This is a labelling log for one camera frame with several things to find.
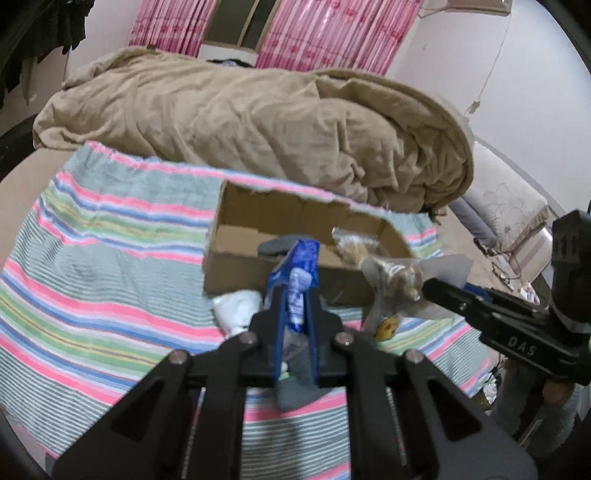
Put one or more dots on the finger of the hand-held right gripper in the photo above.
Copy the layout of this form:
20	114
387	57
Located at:
526	346
466	300

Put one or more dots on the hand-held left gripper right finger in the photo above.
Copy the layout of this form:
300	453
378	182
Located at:
314	341

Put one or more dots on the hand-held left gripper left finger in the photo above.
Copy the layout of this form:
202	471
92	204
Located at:
276	341

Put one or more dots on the blue snack packet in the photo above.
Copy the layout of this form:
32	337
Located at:
298	281

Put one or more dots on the clear snack bag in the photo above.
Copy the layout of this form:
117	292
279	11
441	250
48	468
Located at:
353	242
399	281

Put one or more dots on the cardboard box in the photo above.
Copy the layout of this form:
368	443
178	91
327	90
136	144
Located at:
258	263

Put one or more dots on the person's right hand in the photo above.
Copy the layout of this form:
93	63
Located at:
557	392

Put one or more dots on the white crumpled cloth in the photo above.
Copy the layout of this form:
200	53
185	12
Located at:
236	310

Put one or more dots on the dark grey cloth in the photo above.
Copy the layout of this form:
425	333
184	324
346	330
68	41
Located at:
295	392

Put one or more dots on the yellow round snack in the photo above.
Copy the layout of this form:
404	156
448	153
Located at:
386	328

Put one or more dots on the grey pillow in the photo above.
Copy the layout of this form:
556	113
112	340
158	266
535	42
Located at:
475	221

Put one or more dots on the beige floral pillow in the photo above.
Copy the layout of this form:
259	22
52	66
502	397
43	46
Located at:
505	198

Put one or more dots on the grey object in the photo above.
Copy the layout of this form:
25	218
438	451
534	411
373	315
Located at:
277	245

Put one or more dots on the striped bed sheet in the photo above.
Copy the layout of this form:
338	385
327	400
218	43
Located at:
115	258

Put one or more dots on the tan comforter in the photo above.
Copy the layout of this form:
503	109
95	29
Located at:
258	120

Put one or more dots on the white air conditioner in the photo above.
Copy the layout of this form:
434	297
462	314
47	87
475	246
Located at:
466	7

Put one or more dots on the pink curtain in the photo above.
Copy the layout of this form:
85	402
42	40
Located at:
337	32
173	25

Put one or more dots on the window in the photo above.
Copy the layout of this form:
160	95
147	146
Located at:
242	23

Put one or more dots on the dark hanging clothes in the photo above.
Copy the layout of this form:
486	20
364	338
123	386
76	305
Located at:
27	41

